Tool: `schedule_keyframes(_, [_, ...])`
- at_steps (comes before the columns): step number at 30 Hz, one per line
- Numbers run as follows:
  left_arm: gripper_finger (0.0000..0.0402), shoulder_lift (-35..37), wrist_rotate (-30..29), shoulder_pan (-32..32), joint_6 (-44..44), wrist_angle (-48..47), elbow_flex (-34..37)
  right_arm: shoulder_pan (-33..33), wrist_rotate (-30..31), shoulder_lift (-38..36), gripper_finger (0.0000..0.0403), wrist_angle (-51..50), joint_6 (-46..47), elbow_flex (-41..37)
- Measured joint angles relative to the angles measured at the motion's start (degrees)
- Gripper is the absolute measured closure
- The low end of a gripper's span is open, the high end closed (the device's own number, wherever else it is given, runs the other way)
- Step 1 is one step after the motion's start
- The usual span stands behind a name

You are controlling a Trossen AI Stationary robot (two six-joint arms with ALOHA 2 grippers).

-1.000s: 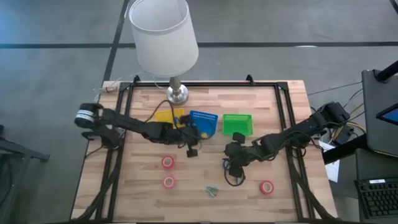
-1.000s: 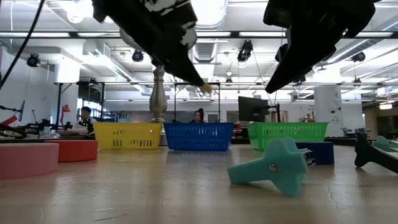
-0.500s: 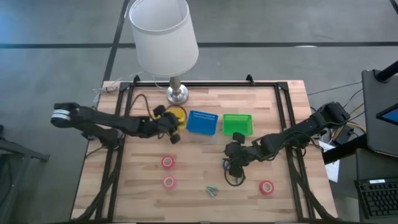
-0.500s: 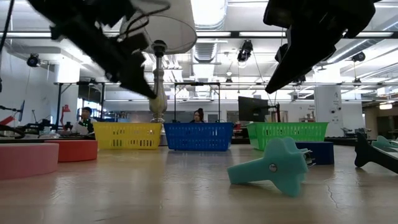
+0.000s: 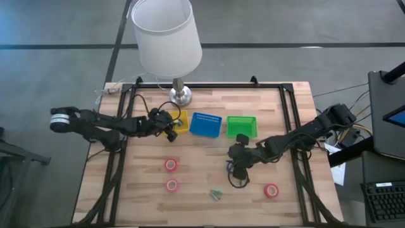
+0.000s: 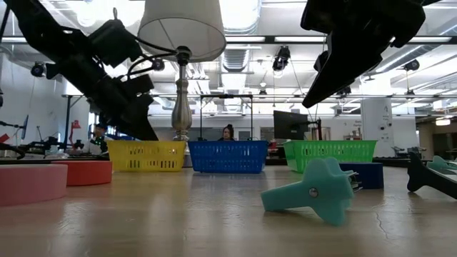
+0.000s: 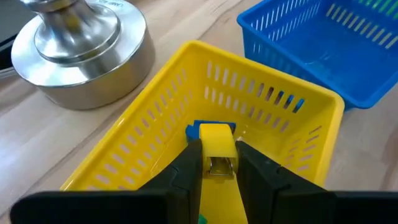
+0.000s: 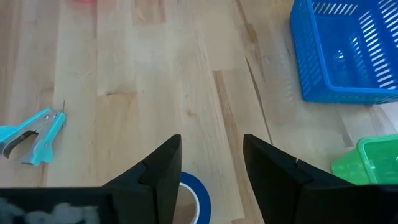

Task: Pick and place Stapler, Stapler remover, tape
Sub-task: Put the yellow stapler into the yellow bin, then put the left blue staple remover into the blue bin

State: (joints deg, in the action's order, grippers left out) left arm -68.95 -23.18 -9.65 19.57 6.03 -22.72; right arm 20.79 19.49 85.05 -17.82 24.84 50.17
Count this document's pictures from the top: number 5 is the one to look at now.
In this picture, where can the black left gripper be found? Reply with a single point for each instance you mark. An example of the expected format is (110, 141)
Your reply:
(158, 122)

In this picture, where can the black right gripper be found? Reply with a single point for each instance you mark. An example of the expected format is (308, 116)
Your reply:
(243, 153)

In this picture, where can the blue staple remover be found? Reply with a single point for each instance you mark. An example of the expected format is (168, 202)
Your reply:
(180, 122)

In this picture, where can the navy blue stapler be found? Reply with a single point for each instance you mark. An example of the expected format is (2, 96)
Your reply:
(229, 168)

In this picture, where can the red tape roll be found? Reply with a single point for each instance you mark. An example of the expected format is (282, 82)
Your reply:
(266, 190)
(166, 165)

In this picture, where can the teal stapler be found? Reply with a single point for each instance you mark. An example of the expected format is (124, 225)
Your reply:
(216, 194)

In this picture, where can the pink tape roll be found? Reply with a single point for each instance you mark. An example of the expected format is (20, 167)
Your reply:
(167, 186)

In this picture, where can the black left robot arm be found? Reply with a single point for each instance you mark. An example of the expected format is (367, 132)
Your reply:
(104, 123)

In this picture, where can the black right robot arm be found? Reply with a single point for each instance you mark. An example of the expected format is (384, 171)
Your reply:
(310, 130)

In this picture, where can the yellow plastic basket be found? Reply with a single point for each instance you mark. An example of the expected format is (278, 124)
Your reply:
(183, 126)

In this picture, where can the blue plastic basket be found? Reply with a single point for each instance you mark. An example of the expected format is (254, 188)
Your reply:
(205, 125)

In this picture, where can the green plastic basket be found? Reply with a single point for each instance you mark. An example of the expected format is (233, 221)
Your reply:
(242, 126)

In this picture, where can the table lamp white shade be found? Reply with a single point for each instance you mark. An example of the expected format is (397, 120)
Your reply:
(166, 38)

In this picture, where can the white paper sheet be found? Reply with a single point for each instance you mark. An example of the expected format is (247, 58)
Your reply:
(338, 171)

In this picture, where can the black beam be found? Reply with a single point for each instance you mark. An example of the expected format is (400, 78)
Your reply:
(348, 153)

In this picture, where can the black keyboard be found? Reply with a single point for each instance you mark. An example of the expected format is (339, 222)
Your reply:
(384, 202)

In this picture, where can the gray equipment case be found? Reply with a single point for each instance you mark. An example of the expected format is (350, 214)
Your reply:
(376, 111)

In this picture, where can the black side stand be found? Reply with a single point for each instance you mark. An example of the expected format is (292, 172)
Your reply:
(19, 155)

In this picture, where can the dark screen device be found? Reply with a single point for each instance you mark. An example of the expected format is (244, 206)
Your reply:
(397, 117)

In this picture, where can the black pole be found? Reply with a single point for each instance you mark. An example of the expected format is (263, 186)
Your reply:
(394, 74)

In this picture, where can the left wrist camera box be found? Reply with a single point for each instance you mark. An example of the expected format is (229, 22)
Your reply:
(171, 136)

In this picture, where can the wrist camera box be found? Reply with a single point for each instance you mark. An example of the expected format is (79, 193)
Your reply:
(243, 139)
(171, 136)

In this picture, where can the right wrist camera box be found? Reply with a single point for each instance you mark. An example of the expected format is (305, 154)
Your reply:
(243, 139)

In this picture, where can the black aluminium table frame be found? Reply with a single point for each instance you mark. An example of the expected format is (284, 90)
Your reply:
(205, 85)

